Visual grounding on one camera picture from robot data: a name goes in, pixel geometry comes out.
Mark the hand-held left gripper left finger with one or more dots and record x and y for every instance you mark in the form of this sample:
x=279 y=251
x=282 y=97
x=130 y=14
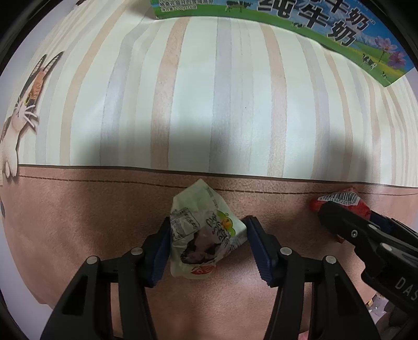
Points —
x=160 y=255

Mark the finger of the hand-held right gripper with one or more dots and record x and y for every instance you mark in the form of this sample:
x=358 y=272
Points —
x=390 y=222
x=354 y=230

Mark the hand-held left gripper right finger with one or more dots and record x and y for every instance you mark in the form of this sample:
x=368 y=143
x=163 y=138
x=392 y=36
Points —
x=259 y=251

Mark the red snack packet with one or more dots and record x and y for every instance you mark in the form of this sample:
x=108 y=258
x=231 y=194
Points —
x=346 y=197

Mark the white green snack packet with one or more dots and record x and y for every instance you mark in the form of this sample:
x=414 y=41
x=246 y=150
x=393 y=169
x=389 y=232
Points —
x=202 y=235

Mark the cat print striped mat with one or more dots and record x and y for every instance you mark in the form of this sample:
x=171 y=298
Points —
x=212 y=130

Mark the green blue milk carton box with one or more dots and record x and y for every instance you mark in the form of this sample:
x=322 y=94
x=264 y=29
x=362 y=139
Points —
x=294 y=19

